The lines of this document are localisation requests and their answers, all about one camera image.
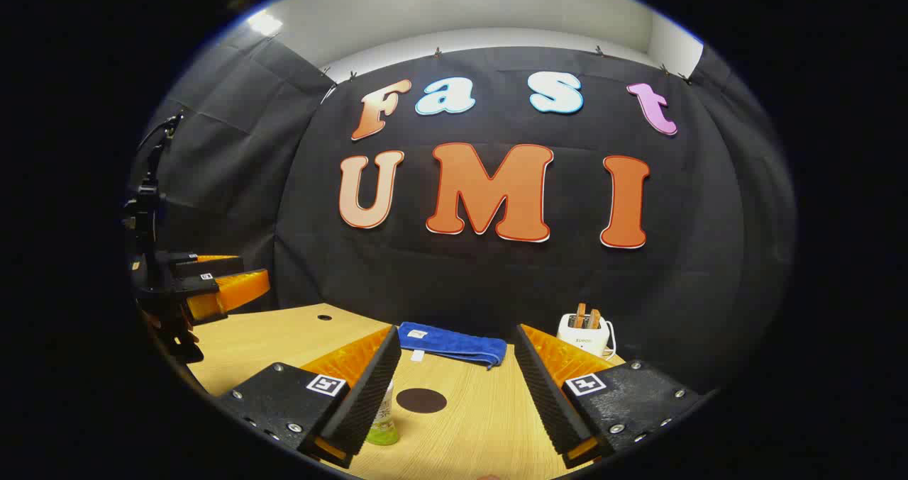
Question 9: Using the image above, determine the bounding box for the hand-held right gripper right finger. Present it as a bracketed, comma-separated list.
[514, 323, 703, 470]

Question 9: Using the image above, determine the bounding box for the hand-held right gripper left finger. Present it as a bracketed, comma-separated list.
[213, 324, 402, 469]

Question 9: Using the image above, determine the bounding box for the dark brown round coaster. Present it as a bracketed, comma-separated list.
[396, 388, 448, 414]

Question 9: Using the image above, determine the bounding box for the clear water bottle green label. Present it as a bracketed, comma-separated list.
[365, 379, 400, 447]

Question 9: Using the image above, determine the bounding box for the blue towel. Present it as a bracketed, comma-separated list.
[397, 322, 508, 371]

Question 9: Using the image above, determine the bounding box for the black backdrop cloth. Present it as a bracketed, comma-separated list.
[128, 37, 799, 396]

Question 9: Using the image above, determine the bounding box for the white toaster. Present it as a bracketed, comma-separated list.
[557, 312, 616, 359]

